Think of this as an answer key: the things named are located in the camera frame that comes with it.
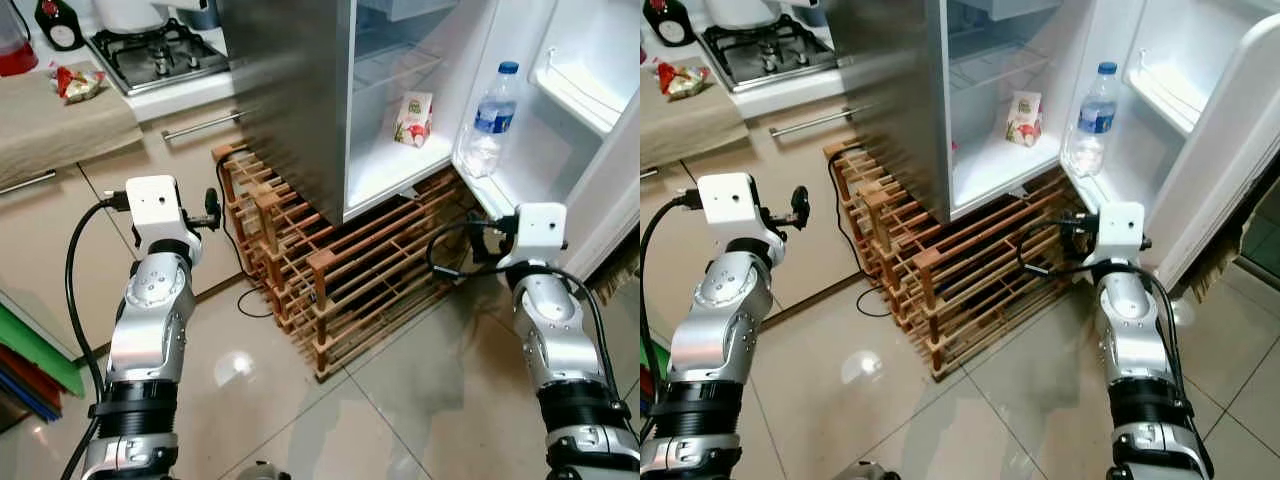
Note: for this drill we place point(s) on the blue grey kettle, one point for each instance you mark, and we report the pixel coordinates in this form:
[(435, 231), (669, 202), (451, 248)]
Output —
[(200, 12), (810, 10)]

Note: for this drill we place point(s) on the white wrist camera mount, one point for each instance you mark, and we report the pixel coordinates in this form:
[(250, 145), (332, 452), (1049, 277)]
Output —
[(535, 235), (735, 205), (1118, 232), (155, 205)]

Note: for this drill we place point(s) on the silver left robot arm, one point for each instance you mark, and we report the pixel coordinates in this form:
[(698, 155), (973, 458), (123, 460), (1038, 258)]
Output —
[(150, 320), (710, 320)]

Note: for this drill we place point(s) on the beige cloth mat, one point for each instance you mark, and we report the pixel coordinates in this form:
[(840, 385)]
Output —
[(60, 130), (690, 130)]

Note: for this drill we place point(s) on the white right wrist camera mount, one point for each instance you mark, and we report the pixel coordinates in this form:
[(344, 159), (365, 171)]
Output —
[(535, 235), (1118, 232)]

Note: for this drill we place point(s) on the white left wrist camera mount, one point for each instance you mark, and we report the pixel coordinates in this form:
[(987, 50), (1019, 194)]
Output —
[(735, 205), (155, 205)]

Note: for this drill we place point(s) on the white pot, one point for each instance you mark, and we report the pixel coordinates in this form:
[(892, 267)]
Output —
[(130, 14), (742, 12)]

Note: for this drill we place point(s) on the green cutting board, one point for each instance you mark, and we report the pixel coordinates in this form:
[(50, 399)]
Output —
[(40, 345), (644, 360)]

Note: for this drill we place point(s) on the orange cutting board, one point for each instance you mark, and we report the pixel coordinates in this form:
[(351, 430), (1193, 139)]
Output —
[(25, 375)]

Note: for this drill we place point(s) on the dark glass bottle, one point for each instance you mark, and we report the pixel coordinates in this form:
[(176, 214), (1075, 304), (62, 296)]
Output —
[(60, 28), (668, 25)]

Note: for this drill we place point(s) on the white fridge door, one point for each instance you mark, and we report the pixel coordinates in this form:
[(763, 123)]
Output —
[(1200, 170), (590, 170)]

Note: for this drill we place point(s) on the white food pack green print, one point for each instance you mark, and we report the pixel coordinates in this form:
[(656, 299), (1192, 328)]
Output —
[(414, 120), (1024, 120)]

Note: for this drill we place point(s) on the silver fridge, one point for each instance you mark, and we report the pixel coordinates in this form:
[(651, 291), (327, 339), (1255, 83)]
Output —
[(285, 90), (895, 90)]

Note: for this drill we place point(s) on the red snack bag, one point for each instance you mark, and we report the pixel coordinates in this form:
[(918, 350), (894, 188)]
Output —
[(78, 85), (682, 82)]

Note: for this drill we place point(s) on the cream kitchen cabinet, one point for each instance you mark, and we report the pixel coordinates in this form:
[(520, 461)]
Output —
[(120, 160), (780, 160)]

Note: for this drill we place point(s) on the steel gas stove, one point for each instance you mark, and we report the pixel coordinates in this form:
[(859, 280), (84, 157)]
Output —
[(765, 55), (160, 58)]

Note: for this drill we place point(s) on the clear water bottle blue cap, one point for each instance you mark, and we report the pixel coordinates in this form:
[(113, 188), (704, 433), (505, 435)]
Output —
[(1095, 120), (492, 120)]

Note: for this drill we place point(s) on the blue cutting board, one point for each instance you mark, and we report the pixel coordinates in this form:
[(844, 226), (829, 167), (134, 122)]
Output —
[(20, 398)]

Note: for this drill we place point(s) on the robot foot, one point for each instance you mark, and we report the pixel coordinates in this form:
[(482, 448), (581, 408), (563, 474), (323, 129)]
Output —
[(858, 472), (262, 472)]

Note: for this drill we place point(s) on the red container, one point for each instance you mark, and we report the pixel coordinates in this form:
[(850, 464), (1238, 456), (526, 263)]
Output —
[(14, 45)]

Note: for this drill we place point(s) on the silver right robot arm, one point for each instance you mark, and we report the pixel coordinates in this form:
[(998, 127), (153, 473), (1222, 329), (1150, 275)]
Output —
[(560, 340), (1135, 340)]

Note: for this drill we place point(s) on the wooden wine rack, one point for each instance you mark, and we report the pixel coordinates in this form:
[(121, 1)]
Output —
[(940, 270), (330, 270)]

